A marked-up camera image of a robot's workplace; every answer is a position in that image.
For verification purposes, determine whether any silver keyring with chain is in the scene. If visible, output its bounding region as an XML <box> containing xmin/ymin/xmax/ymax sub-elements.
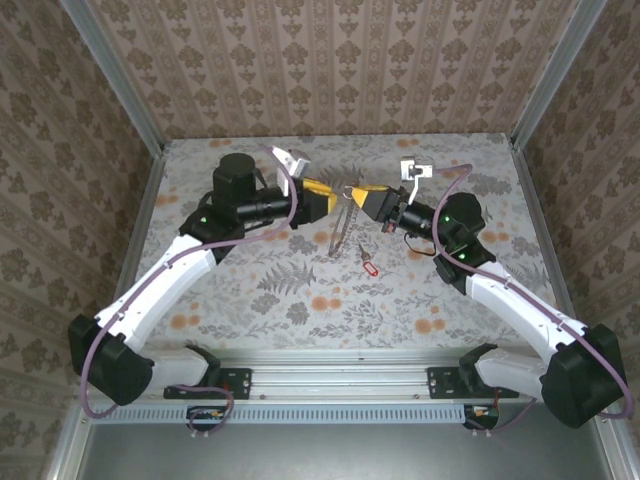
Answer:
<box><xmin>327</xmin><ymin>185</ymin><xmax>362</xmax><ymax>259</ymax></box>

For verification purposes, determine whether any silver key with red tag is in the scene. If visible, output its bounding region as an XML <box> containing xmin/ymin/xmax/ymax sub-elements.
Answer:
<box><xmin>356</xmin><ymin>242</ymin><xmax>381</xmax><ymax>278</ymax></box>

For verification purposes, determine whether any floral table cover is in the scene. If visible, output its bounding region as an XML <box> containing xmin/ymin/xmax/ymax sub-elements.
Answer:
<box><xmin>133</xmin><ymin>132</ymin><xmax>557</xmax><ymax>352</ymax></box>

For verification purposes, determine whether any black wiring connector box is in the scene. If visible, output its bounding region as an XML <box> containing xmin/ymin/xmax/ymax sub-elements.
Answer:
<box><xmin>463</xmin><ymin>404</ymin><xmax>502</xmax><ymax>431</ymax></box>

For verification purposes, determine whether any grey metal sheet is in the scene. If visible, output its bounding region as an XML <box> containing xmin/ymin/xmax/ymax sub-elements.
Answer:
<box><xmin>74</xmin><ymin>422</ymin><xmax>619</xmax><ymax>480</ymax></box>

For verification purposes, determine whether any aluminium table side rail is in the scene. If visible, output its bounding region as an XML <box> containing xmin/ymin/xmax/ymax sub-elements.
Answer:
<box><xmin>509</xmin><ymin>137</ymin><xmax>579</xmax><ymax>326</ymax></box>
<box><xmin>115</xmin><ymin>152</ymin><xmax>169</xmax><ymax>301</ymax></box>

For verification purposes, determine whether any aluminium frame corner post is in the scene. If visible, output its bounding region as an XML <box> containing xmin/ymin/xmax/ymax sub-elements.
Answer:
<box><xmin>508</xmin><ymin>0</ymin><xmax>610</xmax><ymax>151</ymax></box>
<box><xmin>59</xmin><ymin>0</ymin><xmax>167</xmax><ymax>159</ymax></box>

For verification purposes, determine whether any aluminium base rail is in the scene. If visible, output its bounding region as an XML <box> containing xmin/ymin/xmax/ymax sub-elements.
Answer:
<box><xmin>149</xmin><ymin>348</ymin><xmax>544</xmax><ymax>402</ymax></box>

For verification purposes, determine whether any grey slotted cable duct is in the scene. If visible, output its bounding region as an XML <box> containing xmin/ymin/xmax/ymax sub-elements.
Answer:
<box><xmin>84</xmin><ymin>403</ymin><xmax>472</xmax><ymax>426</ymax></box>

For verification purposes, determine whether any aluminium lower frame bar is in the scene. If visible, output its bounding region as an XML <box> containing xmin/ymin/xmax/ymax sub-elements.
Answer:
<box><xmin>42</xmin><ymin>399</ymin><xmax>94</xmax><ymax>480</ymax></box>
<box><xmin>592</xmin><ymin>417</ymin><xmax>640</xmax><ymax>480</ymax></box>

